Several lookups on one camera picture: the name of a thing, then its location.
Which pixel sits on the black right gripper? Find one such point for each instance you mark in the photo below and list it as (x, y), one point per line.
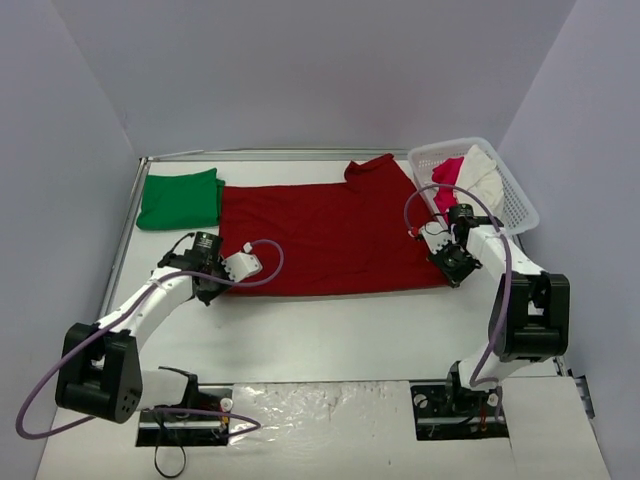
(456, 263)

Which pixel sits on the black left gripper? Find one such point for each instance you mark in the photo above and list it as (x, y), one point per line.
(208, 288)

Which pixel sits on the dark red t shirt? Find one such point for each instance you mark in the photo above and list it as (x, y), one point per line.
(332, 239)

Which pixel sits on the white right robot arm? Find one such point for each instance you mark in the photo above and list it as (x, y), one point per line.
(529, 320)

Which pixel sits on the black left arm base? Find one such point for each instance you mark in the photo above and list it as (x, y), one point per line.
(185, 429)

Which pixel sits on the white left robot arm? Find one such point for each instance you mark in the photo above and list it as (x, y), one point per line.
(102, 376)

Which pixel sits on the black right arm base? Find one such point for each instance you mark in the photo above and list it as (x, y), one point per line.
(438, 416)

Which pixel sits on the white plastic laundry basket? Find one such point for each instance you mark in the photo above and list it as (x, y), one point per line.
(519, 215)

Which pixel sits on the folded green t shirt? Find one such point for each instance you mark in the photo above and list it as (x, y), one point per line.
(181, 202)

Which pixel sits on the pink t shirt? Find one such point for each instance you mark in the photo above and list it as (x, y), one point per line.
(446, 174)

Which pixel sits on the cream white t shirt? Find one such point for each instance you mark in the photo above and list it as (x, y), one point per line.
(479, 175)

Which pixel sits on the white foam front board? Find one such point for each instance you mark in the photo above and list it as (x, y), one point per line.
(348, 431)

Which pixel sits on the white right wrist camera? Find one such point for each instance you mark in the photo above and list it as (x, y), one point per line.
(433, 235)

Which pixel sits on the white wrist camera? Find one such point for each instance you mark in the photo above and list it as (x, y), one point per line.
(433, 235)
(240, 266)

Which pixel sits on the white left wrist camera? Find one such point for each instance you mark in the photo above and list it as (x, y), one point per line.
(240, 266)

